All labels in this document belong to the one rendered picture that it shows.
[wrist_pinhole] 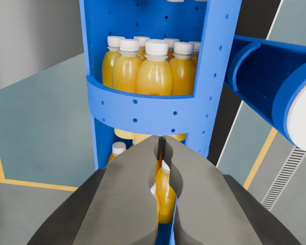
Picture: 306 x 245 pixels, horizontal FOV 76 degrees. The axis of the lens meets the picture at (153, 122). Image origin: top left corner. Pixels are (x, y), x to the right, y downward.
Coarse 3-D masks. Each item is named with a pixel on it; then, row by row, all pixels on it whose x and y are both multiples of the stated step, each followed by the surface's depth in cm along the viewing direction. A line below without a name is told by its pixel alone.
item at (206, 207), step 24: (168, 144) 12; (192, 168) 10; (216, 168) 10; (192, 192) 8; (216, 192) 8; (192, 216) 7; (216, 216) 7; (240, 216) 7; (192, 240) 7; (216, 240) 7; (240, 240) 7
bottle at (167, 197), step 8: (160, 168) 53; (160, 176) 51; (168, 176) 50; (160, 184) 51; (168, 184) 50; (160, 192) 52; (168, 192) 51; (160, 200) 53; (168, 200) 52; (160, 208) 54; (168, 208) 54; (160, 216) 56; (168, 216) 56
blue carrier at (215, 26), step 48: (96, 0) 40; (144, 0) 47; (192, 0) 46; (240, 0) 30; (96, 48) 43; (96, 96) 34; (144, 96) 31; (192, 96) 32; (96, 144) 48; (192, 144) 36
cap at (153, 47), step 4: (148, 44) 33; (152, 44) 32; (156, 44) 32; (160, 44) 32; (164, 44) 32; (168, 44) 34; (148, 48) 33; (152, 48) 32; (156, 48) 32; (160, 48) 32; (164, 48) 33; (148, 52) 33; (152, 52) 33; (156, 52) 33; (160, 52) 33; (164, 52) 33
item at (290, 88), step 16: (240, 48) 128; (256, 48) 85; (272, 48) 99; (288, 48) 67; (304, 48) 62; (240, 64) 132; (256, 64) 121; (272, 64) 105; (288, 64) 92; (304, 64) 54; (224, 80) 130; (240, 80) 127; (256, 80) 115; (272, 80) 103; (288, 80) 55; (304, 80) 51; (240, 96) 88; (256, 96) 102; (272, 96) 96; (288, 96) 54; (256, 112) 78; (272, 112) 61
